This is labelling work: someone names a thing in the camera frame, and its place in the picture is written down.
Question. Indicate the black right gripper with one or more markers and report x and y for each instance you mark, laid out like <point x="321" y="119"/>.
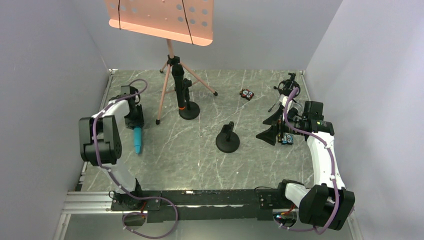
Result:
<point x="281" y="126"/>

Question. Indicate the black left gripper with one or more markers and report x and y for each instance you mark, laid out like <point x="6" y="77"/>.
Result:
<point x="135" y="122"/>

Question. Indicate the blue microphone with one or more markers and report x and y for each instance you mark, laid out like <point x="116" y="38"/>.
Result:
<point x="137" y="140"/>

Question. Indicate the small black mic stand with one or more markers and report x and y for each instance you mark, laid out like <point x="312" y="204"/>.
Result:
<point x="227" y="141"/>

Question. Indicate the black round-base mic stand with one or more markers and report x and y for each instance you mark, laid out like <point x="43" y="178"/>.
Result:
<point x="187" y="109"/>

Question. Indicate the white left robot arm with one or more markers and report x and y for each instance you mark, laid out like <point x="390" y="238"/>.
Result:
<point x="100" y="142"/>

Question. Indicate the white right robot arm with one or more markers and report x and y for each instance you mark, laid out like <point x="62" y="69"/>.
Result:
<point x="328" y="203"/>

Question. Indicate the pink music stand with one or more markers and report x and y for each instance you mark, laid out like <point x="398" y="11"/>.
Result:
<point x="186" y="21"/>

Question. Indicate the blue owl block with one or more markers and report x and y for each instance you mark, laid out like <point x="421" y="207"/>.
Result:
<point x="287" y="139"/>

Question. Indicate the red owl block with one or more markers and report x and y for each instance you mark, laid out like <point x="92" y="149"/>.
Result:
<point x="246" y="94"/>

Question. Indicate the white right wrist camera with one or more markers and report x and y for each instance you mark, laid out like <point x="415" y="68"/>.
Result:
<point x="285" y="103"/>

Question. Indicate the black shock mount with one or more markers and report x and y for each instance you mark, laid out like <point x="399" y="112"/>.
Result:
<point x="286" y="86"/>

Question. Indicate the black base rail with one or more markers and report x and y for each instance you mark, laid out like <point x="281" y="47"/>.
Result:
<point x="225" y="204"/>

